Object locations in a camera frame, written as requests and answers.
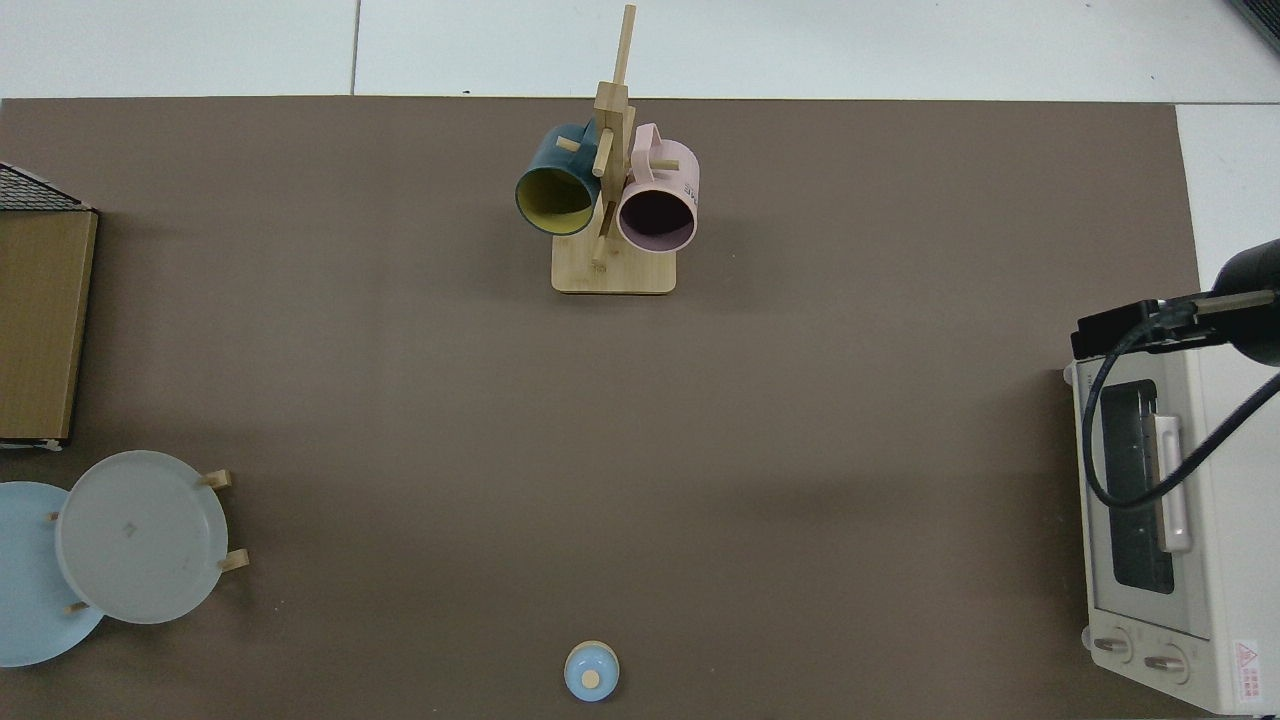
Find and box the light blue plate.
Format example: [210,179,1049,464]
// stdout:
[0,481,106,668]

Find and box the wooden cup stand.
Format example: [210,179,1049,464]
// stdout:
[551,4,678,296]

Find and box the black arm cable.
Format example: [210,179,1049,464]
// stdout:
[1082,300,1280,511]

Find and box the teal cup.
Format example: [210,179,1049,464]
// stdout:
[515,122,603,238]

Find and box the grey plate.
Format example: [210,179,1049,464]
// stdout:
[55,450,229,626]

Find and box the wire basket with wooden floor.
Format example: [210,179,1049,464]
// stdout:
[0,162,100,451]

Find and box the pale toaster oven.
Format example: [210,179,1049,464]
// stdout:
[1063,300,1280,716]

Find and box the small blue round bell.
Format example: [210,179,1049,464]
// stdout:
[563,641,621,703]

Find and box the pink cup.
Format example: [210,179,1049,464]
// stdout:
[616,123,700,253]

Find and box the wooden plate rack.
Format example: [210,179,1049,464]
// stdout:
[45,468,251,613]

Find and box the brown table cloth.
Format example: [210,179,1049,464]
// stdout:
[0,96,1201,720]

